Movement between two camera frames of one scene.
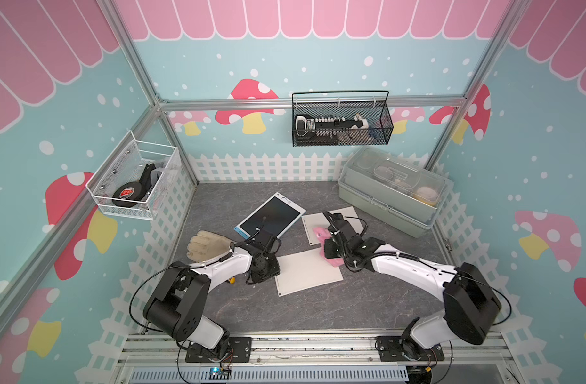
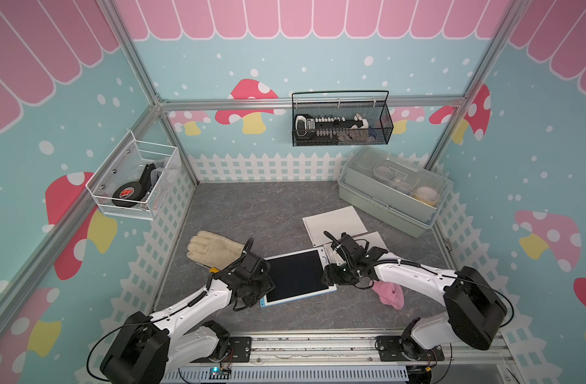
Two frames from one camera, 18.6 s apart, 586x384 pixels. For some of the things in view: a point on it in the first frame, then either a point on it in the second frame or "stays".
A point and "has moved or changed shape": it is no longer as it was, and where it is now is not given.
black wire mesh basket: (341, 123) stays
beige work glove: (205, 246) stays
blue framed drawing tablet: (275, 215) to (297, 276)
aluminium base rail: (156, 358) stays
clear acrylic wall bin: (134, 179) stays
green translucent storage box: (397, 190) stays
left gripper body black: (268, 269) to (258, 287)
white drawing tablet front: (319, 220) stays
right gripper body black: (331, 250) to (340, 275)
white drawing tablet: (303, 271) has moved or changed shape
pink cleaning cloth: (323, 234) to (390, 294)
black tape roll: (130, 190) stays
